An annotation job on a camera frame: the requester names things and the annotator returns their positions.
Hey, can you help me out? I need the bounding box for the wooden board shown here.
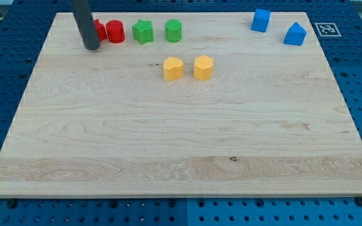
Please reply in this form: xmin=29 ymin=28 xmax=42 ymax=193
xmin=0 ymin=12 xmax=362 ymax=199

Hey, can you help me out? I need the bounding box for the green star block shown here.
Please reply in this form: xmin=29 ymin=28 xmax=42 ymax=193
xmin=132 ymin=19 xmax=154 ymax=45

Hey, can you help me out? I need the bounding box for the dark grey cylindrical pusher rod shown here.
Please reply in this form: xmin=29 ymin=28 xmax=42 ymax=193
xmin=69 ymin=0 xmax=101 ymax=51

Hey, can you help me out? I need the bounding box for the blue cube block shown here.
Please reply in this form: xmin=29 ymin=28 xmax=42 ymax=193
xmin=251 ymin=9 xmax=272 ymax=33

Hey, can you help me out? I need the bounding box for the green cylinder block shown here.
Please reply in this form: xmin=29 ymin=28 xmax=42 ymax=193
xmin=165 ymin=19 xmax=182 ymax=43

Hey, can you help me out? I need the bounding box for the white fiducial marker tag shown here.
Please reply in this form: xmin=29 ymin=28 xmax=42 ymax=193
xmin=315 ymin=22 xmax=341 ymax=37

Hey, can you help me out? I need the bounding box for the red cylinder block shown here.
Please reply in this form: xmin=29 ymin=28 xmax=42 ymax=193
xmin=106 ymin=20 xmax=125 ymax=43

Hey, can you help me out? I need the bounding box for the yellow hexagon block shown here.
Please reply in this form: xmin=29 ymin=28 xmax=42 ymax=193
xmin=194 ymin=55 xmax=214 ymax=80

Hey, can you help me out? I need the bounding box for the red star block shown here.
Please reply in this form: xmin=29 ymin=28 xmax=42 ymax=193
xmin=94 ymin=19 xmax=107 ymax=41

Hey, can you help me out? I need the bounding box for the yellow heart block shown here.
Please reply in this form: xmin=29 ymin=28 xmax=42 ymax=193
xmin=163 ymin=56 xmax=184 ymax=81

